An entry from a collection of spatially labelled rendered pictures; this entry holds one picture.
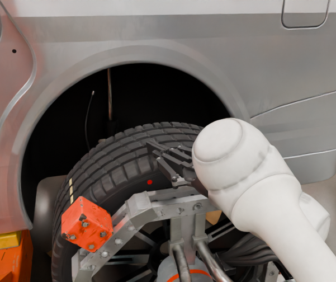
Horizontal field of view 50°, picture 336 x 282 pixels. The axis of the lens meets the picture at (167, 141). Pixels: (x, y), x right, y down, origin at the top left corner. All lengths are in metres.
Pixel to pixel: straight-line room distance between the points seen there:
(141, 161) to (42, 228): 1.78
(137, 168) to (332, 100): 0.88
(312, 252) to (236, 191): 0.11
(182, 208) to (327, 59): 0.82
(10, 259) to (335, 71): 1.32
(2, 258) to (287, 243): 1.12
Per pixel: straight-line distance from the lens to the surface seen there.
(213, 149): 0.45
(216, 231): 1.04
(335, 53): 1.42
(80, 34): 1.08
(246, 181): 0.46
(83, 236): 0.81
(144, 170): 0.83
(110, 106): 1.44
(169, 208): 0.80
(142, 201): 0.81
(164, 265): 0.98
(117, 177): 0.84
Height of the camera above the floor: 1.60
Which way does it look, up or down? 27 degrees down
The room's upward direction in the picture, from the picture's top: straight up
